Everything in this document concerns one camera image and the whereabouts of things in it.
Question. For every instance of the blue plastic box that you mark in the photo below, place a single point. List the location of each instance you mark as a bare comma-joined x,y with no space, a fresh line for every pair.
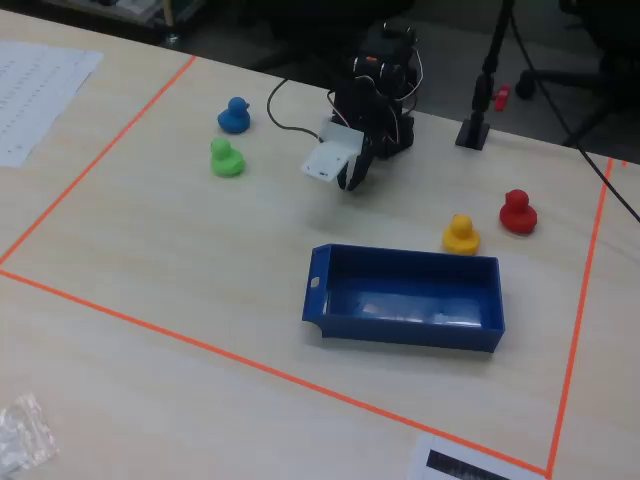
400,340

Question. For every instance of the yellow rubber duck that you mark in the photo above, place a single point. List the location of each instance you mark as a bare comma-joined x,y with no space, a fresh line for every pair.
460,241

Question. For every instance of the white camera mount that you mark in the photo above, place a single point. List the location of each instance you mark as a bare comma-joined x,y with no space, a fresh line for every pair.
330,155

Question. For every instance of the blue rubber duck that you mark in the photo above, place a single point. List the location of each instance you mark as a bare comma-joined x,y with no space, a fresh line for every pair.
232,121

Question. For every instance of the long orange tape strip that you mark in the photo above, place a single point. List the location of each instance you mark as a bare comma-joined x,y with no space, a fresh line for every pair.
250,363

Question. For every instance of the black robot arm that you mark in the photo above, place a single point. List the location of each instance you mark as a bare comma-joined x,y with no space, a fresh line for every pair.
390,55

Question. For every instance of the green rubber duck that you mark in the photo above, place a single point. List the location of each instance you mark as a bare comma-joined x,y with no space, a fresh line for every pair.
227,162

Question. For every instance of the clear plastic bag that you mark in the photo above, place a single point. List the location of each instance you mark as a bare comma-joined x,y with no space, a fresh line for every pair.
22,440

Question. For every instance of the black camera stand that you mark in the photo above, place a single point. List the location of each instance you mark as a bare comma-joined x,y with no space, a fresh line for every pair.
472,132

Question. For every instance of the metal cart frame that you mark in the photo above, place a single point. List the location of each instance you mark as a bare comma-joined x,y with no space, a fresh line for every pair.
172,15

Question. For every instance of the red rubber duck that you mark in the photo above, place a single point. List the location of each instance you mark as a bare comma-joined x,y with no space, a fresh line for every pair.
517,216

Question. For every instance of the paper sheet with black bar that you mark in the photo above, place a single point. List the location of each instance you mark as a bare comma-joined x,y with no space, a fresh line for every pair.
425,457

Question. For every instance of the printed table paper sheet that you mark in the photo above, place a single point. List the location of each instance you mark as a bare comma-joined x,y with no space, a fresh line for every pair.
35,100

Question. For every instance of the red clamp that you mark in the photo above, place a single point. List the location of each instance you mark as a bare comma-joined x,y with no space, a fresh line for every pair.
501,97

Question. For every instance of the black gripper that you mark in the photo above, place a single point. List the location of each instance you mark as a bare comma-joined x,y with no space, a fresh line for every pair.
361,161

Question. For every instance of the black office chair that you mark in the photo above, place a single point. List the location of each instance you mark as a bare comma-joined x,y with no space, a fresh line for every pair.
615,75

